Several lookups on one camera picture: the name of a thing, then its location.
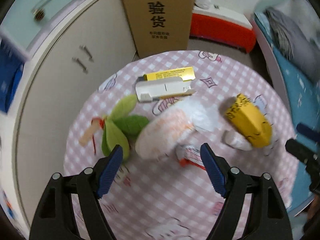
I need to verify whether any grey folded duvet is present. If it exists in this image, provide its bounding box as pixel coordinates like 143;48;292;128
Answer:
265;8;319;83

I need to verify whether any teal bunk bed mattress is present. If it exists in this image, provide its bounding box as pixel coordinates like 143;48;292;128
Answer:
250;13;319;214

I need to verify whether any pink white plastic bag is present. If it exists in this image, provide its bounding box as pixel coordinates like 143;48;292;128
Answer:
135;96;219;159

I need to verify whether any purple teal shelf unit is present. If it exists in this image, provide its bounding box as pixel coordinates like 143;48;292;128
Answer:
1;0;85;61

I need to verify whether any cream low cabinet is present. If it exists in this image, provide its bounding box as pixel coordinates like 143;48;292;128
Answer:
16;0;136;224

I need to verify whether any pink checkered tablecloth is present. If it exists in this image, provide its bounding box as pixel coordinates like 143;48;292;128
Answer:
63;50;298;239

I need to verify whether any green felt leaf ornament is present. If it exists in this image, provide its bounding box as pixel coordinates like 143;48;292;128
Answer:
79;94;149;161

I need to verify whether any red silver snack wrapper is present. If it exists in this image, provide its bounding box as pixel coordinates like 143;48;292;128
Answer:
175;145;205;170

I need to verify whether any red covered low bench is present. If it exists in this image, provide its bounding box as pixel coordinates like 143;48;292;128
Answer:
190;5;256;53

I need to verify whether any large brown cardboard box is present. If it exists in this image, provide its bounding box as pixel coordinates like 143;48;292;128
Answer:
122;0;194;58

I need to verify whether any blue shopping bag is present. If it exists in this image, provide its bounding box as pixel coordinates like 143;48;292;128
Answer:
0;39;25;114

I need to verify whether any yellow white medicine box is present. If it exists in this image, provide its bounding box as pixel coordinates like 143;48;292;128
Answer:
135;67;195;102

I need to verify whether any yellow snack box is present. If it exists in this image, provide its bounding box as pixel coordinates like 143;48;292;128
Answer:
225;94;272;148

